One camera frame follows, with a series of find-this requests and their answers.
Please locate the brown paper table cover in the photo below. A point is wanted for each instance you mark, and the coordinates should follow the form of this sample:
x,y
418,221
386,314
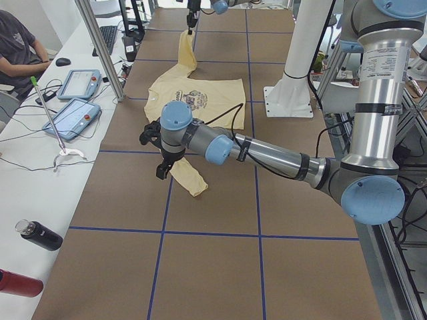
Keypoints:
x,y
252,246

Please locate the black water bottle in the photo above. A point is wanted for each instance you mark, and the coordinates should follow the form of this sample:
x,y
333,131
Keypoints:
x,y
39,234

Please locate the red water bottle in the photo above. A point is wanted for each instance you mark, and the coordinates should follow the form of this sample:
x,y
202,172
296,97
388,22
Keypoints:
x,y
17,284

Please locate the aluminium frame post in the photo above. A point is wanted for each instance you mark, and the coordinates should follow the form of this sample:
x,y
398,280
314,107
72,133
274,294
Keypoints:
x,y
90,21

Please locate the metal rod green tip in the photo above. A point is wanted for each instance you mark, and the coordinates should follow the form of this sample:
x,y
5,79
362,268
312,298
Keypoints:
x,y
60,142

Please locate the yellow long-sleeve printed shirt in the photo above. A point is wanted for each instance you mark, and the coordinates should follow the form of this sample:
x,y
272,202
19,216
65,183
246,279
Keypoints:
x,y
209,100

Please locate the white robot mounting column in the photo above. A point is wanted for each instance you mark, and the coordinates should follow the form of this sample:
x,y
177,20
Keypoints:
x,y
290,97

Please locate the near teach pendant tablet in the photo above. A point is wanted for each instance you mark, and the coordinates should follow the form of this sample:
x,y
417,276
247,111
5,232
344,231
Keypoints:
x,y
74,117

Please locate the seated person grey shirt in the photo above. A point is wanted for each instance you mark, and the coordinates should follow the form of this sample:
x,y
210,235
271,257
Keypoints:
x,y
22,55

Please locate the far teach pendant tablet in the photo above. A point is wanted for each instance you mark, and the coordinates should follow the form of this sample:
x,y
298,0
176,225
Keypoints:
x,y
79,83

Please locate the teach pendant tablet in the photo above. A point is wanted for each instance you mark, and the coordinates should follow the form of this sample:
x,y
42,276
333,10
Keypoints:
x,y
79,83
74,117

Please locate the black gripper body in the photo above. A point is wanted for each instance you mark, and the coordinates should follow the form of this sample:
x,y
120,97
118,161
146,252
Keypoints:
x,y
191,16
169,159

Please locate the black computer mouse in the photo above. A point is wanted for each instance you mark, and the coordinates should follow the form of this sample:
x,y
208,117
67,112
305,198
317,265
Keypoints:
x,y
61,62

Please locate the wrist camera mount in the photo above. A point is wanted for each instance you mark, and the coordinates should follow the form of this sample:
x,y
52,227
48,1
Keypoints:
x,y
151,134

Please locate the white curved stand base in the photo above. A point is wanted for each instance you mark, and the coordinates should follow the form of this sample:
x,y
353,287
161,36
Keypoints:
x,y
67,153

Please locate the black keyboard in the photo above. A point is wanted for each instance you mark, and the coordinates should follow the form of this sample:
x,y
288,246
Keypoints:
x,y
109,34

